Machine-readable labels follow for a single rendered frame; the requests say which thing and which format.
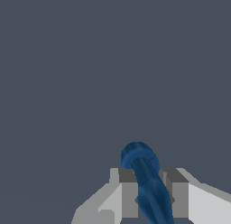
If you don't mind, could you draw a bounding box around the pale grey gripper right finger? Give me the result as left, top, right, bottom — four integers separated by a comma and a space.
158, 167, 231, 224

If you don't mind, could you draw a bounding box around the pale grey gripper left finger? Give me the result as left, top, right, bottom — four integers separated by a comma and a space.
70, 167, 140, 224

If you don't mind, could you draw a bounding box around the blue bolt-shaped object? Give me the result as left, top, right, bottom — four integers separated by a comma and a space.
120, 141, 176, 224

